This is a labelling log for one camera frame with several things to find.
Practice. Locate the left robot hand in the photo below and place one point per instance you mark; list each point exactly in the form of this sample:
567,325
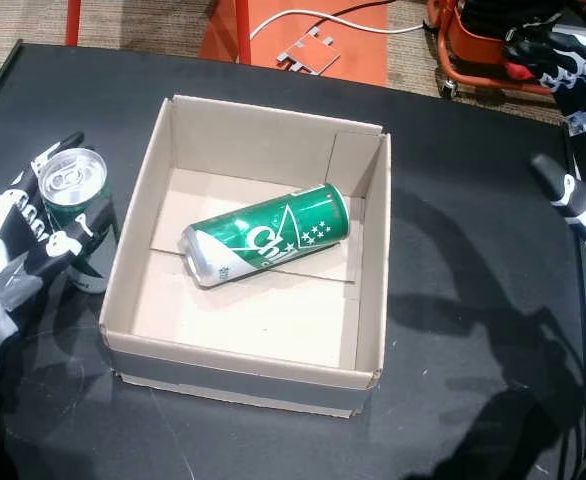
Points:
18,240

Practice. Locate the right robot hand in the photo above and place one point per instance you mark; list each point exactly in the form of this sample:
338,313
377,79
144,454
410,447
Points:
583,200

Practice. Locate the green Chilsung cider can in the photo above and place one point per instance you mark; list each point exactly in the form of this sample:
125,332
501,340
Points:
263,235
70,177

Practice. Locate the open cardboard box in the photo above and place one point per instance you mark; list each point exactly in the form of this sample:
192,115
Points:
283,325

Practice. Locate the red knob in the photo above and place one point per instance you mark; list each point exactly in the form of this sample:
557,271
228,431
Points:
518,70

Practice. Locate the orange utility cart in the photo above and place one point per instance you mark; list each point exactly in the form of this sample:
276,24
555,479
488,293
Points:
473,35

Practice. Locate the orange floor plate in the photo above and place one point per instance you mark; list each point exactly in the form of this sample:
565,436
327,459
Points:
360,55

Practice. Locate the orange frame post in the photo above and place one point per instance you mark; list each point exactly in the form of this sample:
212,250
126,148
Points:
73,22
242,30

